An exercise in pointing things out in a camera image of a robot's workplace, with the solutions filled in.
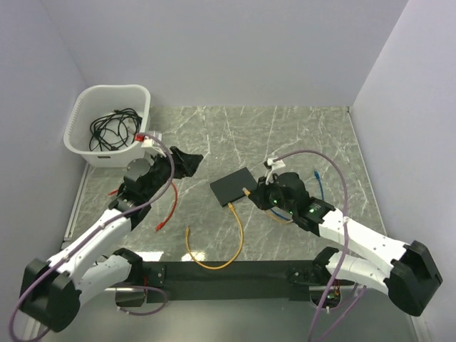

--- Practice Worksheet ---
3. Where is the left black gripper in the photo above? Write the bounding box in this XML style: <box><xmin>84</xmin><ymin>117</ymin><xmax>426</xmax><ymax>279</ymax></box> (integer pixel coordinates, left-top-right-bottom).
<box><xmin>144</xmin><ymin>145</ymin><xmax>203</xmax><ymax>200</ymax></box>

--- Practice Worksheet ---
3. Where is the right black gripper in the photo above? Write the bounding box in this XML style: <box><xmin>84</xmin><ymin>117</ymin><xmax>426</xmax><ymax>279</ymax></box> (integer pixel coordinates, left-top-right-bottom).
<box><xmin>249</xmin><ymin>174</ymin><xmax>296</xmax><ymax>214</ymax></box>

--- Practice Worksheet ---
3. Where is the blue ethernet cable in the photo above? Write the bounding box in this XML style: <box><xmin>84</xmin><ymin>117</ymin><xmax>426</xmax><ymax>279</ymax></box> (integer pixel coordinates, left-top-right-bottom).
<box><xmin>272</xmin><ymin>170</ymin><xmax>326</xmax><ymax>219</ymax></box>

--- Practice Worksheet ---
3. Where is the yellow ethernet cable short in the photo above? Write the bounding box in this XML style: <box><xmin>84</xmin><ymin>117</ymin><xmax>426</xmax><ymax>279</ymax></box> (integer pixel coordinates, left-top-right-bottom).
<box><xmin>242</xmin><ymin>187</ymin><xmax>294</xmax><ymax>224</ymax></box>

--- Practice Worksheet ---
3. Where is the black network switch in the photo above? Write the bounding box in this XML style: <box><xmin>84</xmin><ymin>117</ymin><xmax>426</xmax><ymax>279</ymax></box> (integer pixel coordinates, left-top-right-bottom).
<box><xmin>209</xmin><ymin>167</ymin><xmax>257</xmax><ymax>207</ymax></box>

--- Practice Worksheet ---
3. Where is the yellow ethernet cable long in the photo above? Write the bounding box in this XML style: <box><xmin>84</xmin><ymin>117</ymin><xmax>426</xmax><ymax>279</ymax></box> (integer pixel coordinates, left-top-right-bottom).
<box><xmin>185</xmin><ymin>202</ymin><xmax>244</xmax><ymax>271</ymax></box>

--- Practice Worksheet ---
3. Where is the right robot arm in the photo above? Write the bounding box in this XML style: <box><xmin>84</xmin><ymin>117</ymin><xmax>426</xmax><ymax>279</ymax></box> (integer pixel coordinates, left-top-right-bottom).
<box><xmin>246</xmin><ymin>172</ymin><xmax>442</xmax><ymax>316</ymax></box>

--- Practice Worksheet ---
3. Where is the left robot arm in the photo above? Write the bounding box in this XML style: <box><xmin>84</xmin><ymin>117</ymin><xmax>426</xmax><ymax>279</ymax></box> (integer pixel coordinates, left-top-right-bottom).
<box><xmin>17</xmin><ymin>146</ymin><xmax>204</xmax><ymax>332</ymax></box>

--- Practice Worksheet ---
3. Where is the white plastic basket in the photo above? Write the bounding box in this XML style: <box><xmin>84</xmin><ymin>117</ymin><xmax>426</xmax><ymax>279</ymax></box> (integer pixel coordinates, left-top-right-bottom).
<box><xmin>63</xmin><ymin>84</ymin><xmax>150</xmax><ymax>167</ymax></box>

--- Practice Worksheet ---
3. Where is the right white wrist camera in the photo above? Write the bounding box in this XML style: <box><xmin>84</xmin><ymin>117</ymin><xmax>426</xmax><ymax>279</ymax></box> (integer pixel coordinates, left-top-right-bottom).
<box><xmin>264</xmin><ymin>158</ymin><xmax>286</xmax><ymax>185</ymax></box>

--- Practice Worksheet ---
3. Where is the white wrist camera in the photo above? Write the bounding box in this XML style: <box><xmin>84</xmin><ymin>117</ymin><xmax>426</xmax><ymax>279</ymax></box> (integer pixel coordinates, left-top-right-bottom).
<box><xmin>134</xmin><ymin>131</ymin><xmax>162</xmax><ymax>150</ymax></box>
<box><xmin>264</xmin><ymin>158</ymin><xmax>286</xmax><ymax>185</ymax></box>

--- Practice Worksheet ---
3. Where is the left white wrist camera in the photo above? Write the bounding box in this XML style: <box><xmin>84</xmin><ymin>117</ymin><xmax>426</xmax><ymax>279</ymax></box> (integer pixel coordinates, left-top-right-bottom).
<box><xmin>134</xmin><ymin>131</ymin><xmax>162</xmax><ymax>150</ymax></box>

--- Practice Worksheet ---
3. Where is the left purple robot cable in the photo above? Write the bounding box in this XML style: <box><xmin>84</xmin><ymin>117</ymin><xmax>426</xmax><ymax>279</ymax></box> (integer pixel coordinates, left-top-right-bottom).
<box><xmin>7</xmin><ymin>132</ymin><xmax>175</xmax><ymax>342</ymax></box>

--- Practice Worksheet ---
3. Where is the red ethernet cable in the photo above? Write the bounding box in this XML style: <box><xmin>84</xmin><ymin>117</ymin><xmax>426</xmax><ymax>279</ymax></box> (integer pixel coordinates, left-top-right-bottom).
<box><xmin>107</xmin><ymin>182</ymin><xmax>179</xmax><ymax>232</ymax></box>

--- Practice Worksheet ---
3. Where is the black cable bundle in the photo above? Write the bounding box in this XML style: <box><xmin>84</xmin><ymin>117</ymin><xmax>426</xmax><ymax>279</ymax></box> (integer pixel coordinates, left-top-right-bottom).
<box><xmin>88</xmin><ymin>108</ymin><xmax>143</xmax><ymax>152</ymax></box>

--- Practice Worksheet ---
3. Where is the aluminium rail frame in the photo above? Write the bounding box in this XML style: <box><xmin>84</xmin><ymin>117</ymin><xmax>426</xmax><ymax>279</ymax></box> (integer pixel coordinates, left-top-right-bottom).
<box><xmin>21</xmin><ymin>106</ymin><xmax>434</xmax><ymax>342</ymax></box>

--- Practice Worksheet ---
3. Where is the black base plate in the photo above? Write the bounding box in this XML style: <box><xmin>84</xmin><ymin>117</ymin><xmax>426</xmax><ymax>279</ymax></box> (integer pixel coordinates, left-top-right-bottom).
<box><xmin>136</xmin><ymin>260</ymin><xmax>331</xmax><ymax>301</ymax></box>

